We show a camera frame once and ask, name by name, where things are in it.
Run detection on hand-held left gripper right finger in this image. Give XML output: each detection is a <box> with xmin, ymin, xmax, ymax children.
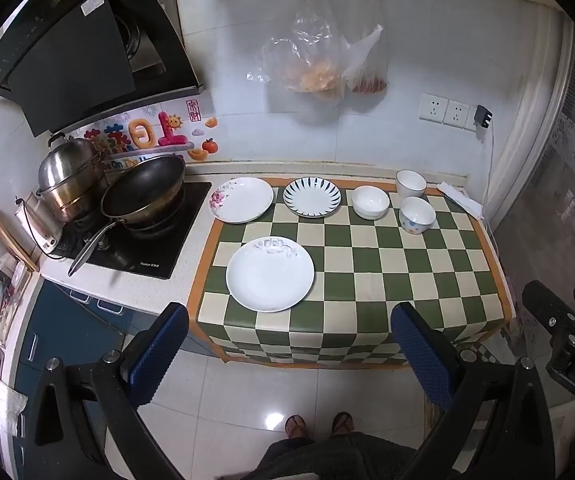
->
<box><xmin>390</xmin><ymin>301</ymin><xmax>558</xmax><ymax>480</ymax></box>

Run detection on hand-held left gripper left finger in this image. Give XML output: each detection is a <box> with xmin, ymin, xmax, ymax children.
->
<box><xmin>15</xmin><ymin>302</ymin><xmax>191</xmax><ymax>480</ymax></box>

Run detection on tall white bowl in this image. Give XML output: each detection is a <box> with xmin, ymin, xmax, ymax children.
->
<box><xmin>395</xmin><ymin>169</ymin><xmax>427</xmax><ymax>199</ymax></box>

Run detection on green checkered mat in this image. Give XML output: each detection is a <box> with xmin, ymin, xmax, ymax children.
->
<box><xmin>188</xmin><ymin>175</ymin><xmax>515</xmax><ymax>368</ymax></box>

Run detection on person's right foot in sandal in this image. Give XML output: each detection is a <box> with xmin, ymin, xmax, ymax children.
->
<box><xmin>330</xmin><ymin>411</ymin><xmax>355</xmax><ymax>436</ymax></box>

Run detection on person's foot in sandal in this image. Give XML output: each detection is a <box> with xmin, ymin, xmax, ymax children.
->
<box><xmin>330</xmin><ymin>411</ymin><xmax>355</xmax><ymax>436</ymax></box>
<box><xmin>284</xmin><ymin>414</ymin><xmax>308</xmax><ymax>440</ymax></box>

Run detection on frosted glass door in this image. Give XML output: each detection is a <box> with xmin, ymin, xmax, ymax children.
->
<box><xmin>492</xmin><ymin>60</ymin><xmax>575</xmax><ymax>411</ymax></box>

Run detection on black glass gas stove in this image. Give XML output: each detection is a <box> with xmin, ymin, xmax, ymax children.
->
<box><xmin>50</xmin><ymin>180</ymin><xmax>213</xmax><ymax>281</ymax></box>

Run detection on blue kitchen cabinet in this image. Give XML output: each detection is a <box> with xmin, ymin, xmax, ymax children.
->
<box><xmin>10</xmin><ymin>277</ymin><xmax>218</xmax><ymax>480</ymax></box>

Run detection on white plate with grey print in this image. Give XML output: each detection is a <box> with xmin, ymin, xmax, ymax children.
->
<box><xmin>226</xmin><ymin>235</ymin><xmax>315</xmax><ymax>313</ymax></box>

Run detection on person's grey pants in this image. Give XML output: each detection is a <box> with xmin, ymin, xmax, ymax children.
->
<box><xmin>245</xmin><ymin>431</ymin><xmax>418</xmax><ymax>480</ymax></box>

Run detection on person's left foot in sandal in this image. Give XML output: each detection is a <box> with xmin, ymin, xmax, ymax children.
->
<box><xmin>284</xmin><ymin>414</ymin><xmax>308</xmax><ymax>440</ymax></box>

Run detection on folded white paper towel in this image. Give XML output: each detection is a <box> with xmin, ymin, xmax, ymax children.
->
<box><xmin>437</xmin><ymin>181</ymin><xmax>484</xmax><ymax>220</ymax></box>

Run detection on small dotted white bowl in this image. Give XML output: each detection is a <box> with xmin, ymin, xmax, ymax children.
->
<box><xmin>399</xmin><ymin>196</ymin><xmax>437</xmax><ymax>235</ymax></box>

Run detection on white rag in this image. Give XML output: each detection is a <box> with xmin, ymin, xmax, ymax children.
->
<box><xmin>0</xmin><ymin>389</ymin><xmax>29</xmax><ymax>437</ymax></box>

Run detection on wide white bowl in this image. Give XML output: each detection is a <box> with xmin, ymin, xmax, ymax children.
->
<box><xmin>351</xmin><ymin>185</ymin><xmax>391</xmax><ymax>221</ymax></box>

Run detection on small white appliance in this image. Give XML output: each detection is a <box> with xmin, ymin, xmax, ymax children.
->
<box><xmin>15</xmin><ymin>192</ymin><xmax>64</xmax><ymax>257</ymax></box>

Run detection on pink floral plate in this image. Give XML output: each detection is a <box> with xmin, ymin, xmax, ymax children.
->
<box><xmin>210</xmin><ymin>176</ymin><xmax>275</xmax><ymax>224</ymax></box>

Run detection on wooden cutting board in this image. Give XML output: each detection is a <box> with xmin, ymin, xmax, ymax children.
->
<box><xmin>0</xmin><ymin>200</ymin><xmax>41</xmax><ymax>273</ymax></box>

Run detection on blue striped plate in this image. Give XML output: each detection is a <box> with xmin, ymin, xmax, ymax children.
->
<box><xmin>283</xmin><ymin>176</ymin><xmax>344</xmax><ymax>219</ymax></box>

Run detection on steel steamer pot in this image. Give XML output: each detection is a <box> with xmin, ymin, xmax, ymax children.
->
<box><xmin>36</xmin><ymin>132</ymin><xmax>111</xmax><ymax>223</ymax></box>

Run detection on plastic bag with red food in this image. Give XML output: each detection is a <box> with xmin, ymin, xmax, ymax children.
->
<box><xmin>342</xmin><ymin>0</ymin><xmax>389</xmax><ymax>96</ymax></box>

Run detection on black range hood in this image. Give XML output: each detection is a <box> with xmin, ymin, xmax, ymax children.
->
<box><xmin>0</xmin><ymin>0</ymin><xmax>206</xmax><ymax>138</ymax></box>

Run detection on plastic bag with orange food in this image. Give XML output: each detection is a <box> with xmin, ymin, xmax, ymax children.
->
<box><xmin>248</xmin><ymin>0</ymin><xmax>348</xmax><ymax>108</ymax></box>

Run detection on thin charger cable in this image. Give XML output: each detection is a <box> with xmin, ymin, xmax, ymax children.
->
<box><xmin>481</xmin><ymin>127</ymin><xmax>499</xmax><ymax>221</ymax></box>

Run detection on black wok with steel handle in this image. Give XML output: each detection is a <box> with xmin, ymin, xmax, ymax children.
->
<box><xmin>68</xmin><ymin>155</ymin><xmax>187</xmax><ymax>277</ymax></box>

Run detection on white wall socket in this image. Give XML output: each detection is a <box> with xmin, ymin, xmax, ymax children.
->
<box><xmin>442</xmin><ymin>100</ymin><xmax>475</xmax><ymax>130</ymax></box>
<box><xmin>419</xmin><ymin>92</ymin><xmax>449</xmax><ymax>123</ymax></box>

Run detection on colourful wall sticker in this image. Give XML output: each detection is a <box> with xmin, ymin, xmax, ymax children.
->
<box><xmin>82</xmin><ymin>100</ymin><xmax>221</xmax><ymax>163</ymax></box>

